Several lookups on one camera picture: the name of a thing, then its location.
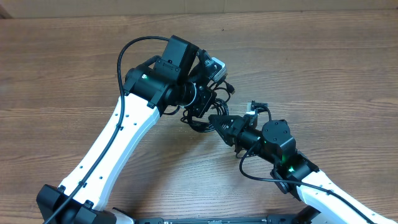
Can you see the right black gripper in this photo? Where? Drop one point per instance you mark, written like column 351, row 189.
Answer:
column 231, row 134

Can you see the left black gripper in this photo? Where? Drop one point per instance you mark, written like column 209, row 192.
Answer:
column 206, row 96

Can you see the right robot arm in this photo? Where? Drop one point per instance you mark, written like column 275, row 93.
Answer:
column 293, row 172

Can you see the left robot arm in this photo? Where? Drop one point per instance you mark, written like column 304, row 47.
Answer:
column 178, row 77

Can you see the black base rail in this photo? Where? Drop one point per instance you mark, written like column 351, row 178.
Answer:
column 270, row 219

